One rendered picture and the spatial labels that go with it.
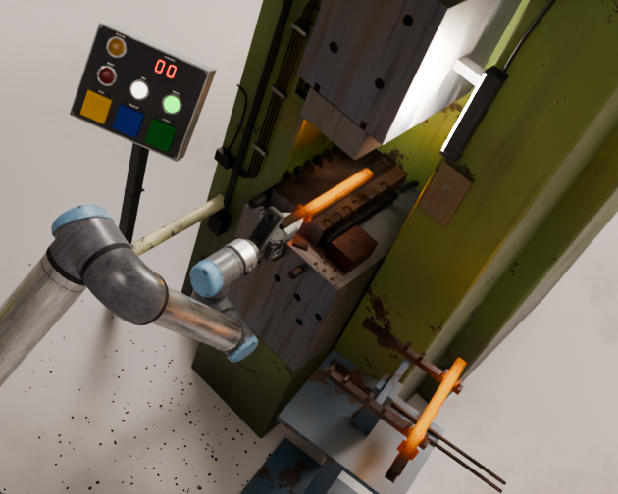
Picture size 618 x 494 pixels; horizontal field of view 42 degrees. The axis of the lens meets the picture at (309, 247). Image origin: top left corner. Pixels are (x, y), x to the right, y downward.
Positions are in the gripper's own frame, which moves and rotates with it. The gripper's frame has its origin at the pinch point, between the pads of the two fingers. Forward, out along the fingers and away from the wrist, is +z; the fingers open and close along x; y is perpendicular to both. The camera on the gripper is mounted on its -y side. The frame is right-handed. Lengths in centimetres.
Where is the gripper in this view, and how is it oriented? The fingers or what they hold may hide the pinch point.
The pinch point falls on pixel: (297, 216)
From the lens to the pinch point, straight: 225.3
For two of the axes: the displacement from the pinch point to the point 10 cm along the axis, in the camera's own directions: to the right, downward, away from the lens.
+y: -2.7, 6.2, 7.4
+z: 6.5, -4.5, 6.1
